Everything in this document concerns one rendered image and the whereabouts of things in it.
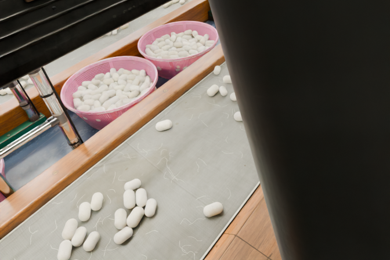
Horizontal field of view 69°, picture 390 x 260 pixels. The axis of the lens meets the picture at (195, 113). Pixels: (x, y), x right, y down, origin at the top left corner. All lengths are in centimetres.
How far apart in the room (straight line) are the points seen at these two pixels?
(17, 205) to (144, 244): 25
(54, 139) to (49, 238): 35
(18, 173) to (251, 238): 58
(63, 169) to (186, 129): 27
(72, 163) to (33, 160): 22
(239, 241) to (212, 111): 33
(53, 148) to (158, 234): 43
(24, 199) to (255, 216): 42
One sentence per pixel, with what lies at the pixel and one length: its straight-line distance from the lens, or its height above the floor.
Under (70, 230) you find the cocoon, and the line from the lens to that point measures 55.
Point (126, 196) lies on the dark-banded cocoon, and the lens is 54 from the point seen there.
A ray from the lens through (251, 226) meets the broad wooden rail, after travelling 48.
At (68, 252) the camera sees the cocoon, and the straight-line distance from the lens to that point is 54.
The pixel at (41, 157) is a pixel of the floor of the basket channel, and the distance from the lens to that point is 83.
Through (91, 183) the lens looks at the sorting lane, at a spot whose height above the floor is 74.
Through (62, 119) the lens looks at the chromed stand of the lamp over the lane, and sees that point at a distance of 63.
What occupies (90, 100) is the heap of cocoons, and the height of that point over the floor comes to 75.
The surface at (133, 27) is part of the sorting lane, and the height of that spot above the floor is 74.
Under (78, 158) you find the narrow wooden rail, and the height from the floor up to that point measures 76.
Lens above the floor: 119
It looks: 41 degrees down
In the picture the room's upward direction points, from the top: 8 degrees counter-clockwise
